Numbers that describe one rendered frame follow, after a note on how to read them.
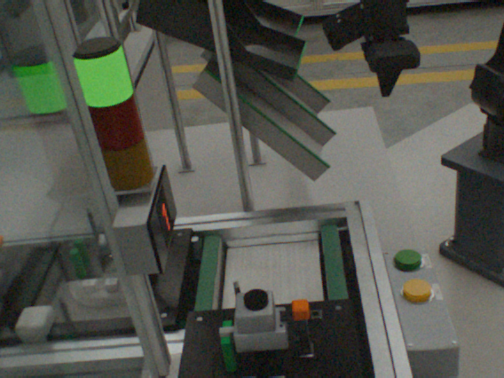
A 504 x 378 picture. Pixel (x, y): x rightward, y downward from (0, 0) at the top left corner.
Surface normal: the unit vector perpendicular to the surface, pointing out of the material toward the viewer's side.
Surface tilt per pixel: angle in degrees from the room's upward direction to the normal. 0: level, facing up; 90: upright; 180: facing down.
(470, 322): 0
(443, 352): 90
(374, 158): 0
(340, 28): 92
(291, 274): 0
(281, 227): 90
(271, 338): 90
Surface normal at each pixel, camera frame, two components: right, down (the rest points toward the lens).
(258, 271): -0.14, -0.84
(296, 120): -0.20, 0.55
